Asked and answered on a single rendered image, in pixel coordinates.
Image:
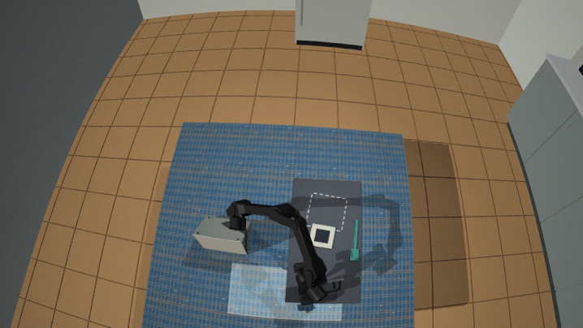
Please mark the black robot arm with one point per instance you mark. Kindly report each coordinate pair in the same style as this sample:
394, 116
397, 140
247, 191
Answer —
313, 272

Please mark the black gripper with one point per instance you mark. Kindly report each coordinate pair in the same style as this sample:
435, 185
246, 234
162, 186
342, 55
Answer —
304, 300

